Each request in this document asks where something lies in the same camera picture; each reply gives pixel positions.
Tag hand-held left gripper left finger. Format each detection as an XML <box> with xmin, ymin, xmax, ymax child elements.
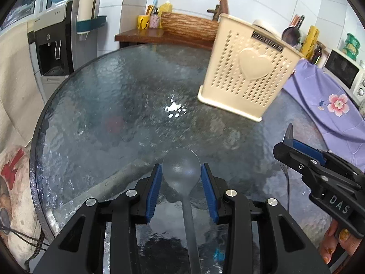
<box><xmin>33</xmin><ymin>163</ymin><xmax>164</xmax><ymax>274</ymax></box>

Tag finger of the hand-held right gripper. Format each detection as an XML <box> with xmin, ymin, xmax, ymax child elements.
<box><xmin>293</xmin><ymin>140</ymin><xmax>331</xmax><ymax>166</ymax></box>
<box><xmin>273</xmin><ymin>143</ymin><xmax>320</xmax><ymax>177</ymax></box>

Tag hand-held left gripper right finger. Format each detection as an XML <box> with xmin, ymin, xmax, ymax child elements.
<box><xmin>201</xmin><ymin>163</ymin><xmax>331</xmax><ymax>274</ymax></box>

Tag stainless steel spoon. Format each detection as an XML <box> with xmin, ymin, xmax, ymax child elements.
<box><xmin>281</xmin><ymin>123</ymin><xmax>295</xmax><ymax>216</ymax></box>
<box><xmin>162</xmin><ymin>147</ymin><xmax>202</xmax><ymax>274</ymax></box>

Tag beige perforated utensil holder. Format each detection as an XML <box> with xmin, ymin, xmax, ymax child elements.
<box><xmin>197</xmin><ymin>13</ymin><xmax>305</xmax><ymax>123</ymax></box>

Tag person's right hand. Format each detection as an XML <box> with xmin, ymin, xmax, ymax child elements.
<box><xmin>319</xmin><ymin>221</ymin><xmax>362</xmax><ymax>264</ymax></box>

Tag purple floral cloth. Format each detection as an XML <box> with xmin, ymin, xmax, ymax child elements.
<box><xmin>281</xmin><ymin>60</ymin><xmax>365</xmax><ymax>172</ymax></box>

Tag white microwave oven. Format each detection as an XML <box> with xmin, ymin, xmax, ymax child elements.
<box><xmin>323</xmin><ymin>48</ymin><xmax>365</xmax><ymax>103</ymax></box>

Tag dark glass bottle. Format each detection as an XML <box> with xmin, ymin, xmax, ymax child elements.
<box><xmin>312</xmin><ymin>46</ymin><xmax>323</xmax><ymax>65</ymax></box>

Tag yellow plastic packet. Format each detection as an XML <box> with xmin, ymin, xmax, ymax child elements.
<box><xmin>302</xmin><ymin>26</ymin><xmax>320</xmax><ymax>60</ymax></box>

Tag green snack packets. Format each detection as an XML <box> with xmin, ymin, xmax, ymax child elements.
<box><xmin>344</xmin><ymin>33</ymin><xmax>361</xmax><ymax>60</ymax></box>

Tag cushion with red print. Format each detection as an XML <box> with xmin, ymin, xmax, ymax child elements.
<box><xmin>0</xmin><ymin>145</ymin><xmax>43</xmax><ymax>266</ymax></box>

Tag brown ribbed basin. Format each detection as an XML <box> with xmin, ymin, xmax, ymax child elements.
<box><xmin>161</xmin><ymin>13</ymin><xmax>220</xmax><ymax>42</ymax></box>

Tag wooden sink counter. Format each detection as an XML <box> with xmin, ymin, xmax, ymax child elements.
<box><xmin>115</xmin><ymin>29</ymin><xmax>214</xmax><ymax>49</ymax></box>

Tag brass faucet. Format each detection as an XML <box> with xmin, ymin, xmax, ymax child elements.
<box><xmin>208</xmin><ymin>4</ymin><xmax>222</xmax><ymax>21</ymax></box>

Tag beige cloth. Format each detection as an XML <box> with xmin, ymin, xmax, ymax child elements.
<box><xmin>0</xmin><ymin>20</ymin><xmax>49</xmax><ymax>149</ymax></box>

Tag black and white water dispenser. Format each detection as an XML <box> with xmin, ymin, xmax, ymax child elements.
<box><xmin>28</xmin><ymin>0</ymin><xmax>99</xmax><ymax>103</ymax></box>

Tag yellow soap bottle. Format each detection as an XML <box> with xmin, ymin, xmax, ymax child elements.
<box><xmin>158</xmin><ymin>0</ymin><xmax>173</xmax><ymax>14</ymax></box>

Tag white cup dispenser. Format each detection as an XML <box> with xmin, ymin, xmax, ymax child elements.
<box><xmin>76</xmin><ymin>0</ymin><xmax>107</xmax><ymax>40</ymax></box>

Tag black cable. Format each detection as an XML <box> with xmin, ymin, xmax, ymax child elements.
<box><xmin>0</xmin><ymin>208</ymin><xmax>47</xmax><ymax>271</ymax></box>

